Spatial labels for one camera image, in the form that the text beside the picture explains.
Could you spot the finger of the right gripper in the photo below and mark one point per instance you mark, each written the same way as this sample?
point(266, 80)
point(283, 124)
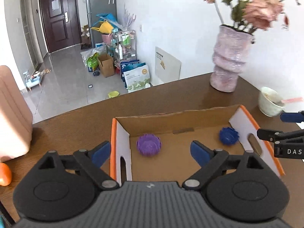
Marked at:
point(290, 117)

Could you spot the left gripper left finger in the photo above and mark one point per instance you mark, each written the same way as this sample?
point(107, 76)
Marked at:
point(91, 163)

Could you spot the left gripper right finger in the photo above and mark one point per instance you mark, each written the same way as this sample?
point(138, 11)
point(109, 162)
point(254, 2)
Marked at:
point(210, 162)

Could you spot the blue plastic lid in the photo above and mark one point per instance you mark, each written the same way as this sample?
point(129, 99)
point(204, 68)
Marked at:
point(228, 136)

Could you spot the purple plastic lid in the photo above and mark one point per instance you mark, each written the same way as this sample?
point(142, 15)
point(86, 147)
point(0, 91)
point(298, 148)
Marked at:
point(148, 145)

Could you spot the pink spoon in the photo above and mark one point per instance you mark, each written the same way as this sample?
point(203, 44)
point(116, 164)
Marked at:
point(289, 101)

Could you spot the pale green bowl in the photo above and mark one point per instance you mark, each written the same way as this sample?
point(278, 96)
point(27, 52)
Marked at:
point(269, 102)

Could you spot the red cardboard box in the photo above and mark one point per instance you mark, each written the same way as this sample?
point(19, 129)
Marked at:
point(176, 132)

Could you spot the pink suitcase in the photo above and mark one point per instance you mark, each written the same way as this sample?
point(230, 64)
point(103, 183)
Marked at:
point(16, 119)

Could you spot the orange fruit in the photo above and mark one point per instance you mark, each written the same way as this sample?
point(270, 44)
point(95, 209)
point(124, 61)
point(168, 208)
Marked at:
point(5, 175)

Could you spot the white green bag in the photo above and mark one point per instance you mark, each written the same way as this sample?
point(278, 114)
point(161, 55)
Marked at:
point(137, 77)

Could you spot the purple ceramic vase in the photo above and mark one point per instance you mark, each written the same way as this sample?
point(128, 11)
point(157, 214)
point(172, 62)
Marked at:
point(230, 55)

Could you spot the brown cardboard box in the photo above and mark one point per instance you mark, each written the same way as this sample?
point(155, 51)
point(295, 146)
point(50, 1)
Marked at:
point(106, 65)

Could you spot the white flat panel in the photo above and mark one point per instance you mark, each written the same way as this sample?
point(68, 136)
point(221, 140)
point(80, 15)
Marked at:
point(167, 67)

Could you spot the dried pink roses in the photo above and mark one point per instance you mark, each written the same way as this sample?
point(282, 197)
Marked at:
point(251, 15)

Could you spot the yellow watering can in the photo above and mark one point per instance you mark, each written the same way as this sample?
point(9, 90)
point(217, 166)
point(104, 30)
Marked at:
point(105, 28)

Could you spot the dark front door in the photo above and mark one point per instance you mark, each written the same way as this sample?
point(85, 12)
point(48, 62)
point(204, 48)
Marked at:
point(61, 23)

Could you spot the grey refrigerator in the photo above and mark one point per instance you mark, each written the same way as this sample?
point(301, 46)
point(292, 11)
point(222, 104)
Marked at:
point(95, 7)

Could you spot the wire storage rack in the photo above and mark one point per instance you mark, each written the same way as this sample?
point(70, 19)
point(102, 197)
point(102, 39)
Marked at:
point(125, 45)

